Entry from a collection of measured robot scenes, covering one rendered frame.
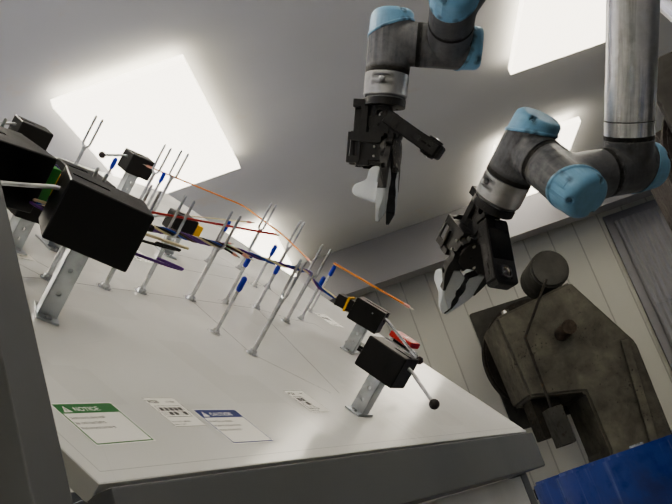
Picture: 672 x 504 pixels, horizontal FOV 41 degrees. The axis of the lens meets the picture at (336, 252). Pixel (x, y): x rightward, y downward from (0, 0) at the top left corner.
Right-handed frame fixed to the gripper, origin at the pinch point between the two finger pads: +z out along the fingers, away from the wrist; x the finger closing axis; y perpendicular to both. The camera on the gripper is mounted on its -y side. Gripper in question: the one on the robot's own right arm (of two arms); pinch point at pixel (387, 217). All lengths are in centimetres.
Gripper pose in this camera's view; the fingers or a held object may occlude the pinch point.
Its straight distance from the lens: 152.0
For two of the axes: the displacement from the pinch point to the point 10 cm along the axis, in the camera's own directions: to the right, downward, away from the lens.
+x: -2.6, -0.3, -9.7
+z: -0.8, 10.0, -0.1
